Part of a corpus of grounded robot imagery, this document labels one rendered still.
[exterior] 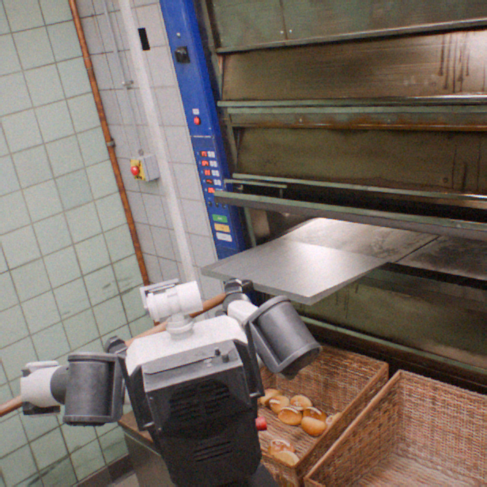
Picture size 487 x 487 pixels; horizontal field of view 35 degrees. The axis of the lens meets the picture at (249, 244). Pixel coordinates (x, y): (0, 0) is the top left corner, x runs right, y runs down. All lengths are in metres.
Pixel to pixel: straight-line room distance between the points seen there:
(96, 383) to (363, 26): 1.21
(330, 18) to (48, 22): 1.46
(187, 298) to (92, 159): 1.90
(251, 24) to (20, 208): 1.33
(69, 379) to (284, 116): 1.22
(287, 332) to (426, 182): 0.71
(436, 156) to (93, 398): 1.11
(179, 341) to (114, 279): 1.92
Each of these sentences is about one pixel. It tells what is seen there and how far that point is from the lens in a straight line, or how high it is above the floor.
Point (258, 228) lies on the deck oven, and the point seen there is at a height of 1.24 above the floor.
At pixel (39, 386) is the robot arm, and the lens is 1.81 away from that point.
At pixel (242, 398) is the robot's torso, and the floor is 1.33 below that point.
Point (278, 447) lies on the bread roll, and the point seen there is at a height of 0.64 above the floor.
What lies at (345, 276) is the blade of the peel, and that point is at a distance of 2.41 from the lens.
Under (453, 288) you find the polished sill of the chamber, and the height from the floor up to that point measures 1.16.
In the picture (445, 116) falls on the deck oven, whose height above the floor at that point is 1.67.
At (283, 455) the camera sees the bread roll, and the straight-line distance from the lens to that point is 2.58.
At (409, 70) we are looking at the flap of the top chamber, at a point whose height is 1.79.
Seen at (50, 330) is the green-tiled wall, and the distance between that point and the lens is 3.48.
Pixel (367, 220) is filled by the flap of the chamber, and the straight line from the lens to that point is 2.17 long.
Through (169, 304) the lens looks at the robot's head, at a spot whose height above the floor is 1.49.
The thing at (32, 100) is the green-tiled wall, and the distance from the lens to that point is 3.34.
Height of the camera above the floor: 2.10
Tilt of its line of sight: 19 degrees down
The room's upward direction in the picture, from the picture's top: 12 degrees counter-clockwise
